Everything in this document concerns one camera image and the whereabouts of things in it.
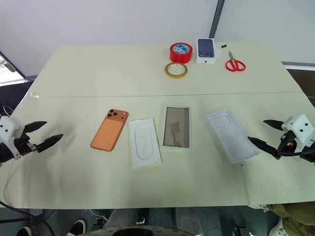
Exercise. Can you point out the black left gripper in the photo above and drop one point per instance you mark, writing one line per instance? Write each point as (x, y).
(24, 145)

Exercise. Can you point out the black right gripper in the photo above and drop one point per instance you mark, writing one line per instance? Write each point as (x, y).
(286, 142)

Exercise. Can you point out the orange smartphone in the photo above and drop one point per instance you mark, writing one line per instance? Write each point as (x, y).
(108, 134)

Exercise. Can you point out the white plastic box tray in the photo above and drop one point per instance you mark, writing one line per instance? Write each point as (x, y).
(232, 137)

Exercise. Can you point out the white box bottom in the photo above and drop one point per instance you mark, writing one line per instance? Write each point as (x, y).
(176, 127)

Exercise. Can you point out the white box with blue phone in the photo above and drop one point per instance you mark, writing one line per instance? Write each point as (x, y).
(205, 50)

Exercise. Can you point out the olive yellow garment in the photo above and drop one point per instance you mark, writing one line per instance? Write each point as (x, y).
(295, 218)

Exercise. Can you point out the black and white shoe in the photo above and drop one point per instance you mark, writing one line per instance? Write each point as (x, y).
(76, 227)
(24, 231)

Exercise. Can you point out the white power adapter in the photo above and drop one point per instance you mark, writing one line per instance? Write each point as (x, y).
(99, 215)

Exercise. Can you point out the small black clip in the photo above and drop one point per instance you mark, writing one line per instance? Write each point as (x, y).
(224, 46)

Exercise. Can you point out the white paper insert tray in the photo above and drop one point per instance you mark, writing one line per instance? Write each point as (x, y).
(145, 143)

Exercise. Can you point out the yellow tape roll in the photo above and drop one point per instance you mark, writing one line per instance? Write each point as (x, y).
(176, 70)

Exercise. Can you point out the red tape roll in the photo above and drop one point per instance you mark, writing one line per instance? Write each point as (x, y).
(180, 52)

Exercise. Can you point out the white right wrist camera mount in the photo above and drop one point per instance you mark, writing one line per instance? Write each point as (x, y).
(299, 127)

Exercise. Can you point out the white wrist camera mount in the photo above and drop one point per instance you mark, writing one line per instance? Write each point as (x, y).
(8, 129)
(299, 127)

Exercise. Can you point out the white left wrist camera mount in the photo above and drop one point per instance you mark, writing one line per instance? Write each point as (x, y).
(8, 129)

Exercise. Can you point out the metal window frame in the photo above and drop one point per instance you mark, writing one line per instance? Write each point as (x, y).
(11, 71)

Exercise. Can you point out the black wall rail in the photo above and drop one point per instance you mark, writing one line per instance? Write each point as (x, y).
(216, 18)

